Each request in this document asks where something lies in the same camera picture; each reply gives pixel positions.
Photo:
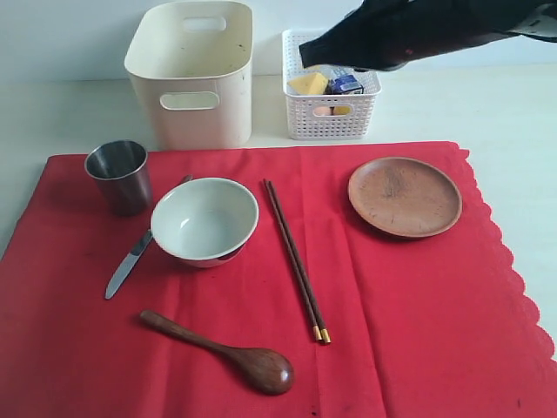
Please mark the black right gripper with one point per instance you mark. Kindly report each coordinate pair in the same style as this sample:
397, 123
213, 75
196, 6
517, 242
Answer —
387, 35

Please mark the blue white milk carton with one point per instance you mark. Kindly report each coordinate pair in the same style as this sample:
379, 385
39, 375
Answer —
341, 81

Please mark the yellow cheese wedge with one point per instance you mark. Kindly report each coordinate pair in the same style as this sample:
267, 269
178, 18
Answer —
310, 84

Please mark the yellow lemon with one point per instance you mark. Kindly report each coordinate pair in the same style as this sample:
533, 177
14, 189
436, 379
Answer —
341, 110

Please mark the brown egg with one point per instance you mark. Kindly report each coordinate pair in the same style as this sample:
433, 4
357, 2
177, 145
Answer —
322, 111

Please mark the pale green ceramic bowl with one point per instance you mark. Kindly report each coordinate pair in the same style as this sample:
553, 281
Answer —
205, 222

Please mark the stainless steel cup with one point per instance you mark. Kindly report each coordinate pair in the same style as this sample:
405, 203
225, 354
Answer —
119, 169

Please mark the dark wooden chopstick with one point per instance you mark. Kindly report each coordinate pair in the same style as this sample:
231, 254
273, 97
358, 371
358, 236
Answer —
319, 328
289, 261

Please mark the white perforated plastic basket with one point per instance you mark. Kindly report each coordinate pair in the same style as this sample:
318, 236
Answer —
302, 123

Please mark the cream plastic bin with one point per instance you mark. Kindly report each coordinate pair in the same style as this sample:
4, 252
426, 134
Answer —
190, 65

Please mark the brown wooden plate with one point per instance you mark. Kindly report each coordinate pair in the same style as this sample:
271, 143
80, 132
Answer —
405, 197

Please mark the red table cloth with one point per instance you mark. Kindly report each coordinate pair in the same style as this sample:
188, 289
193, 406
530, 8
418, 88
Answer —
437, 327

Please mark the metal table knife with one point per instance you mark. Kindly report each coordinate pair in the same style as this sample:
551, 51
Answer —
127, 265

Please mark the dark wooden spoon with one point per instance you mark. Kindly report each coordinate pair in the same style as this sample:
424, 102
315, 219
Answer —
265, 370

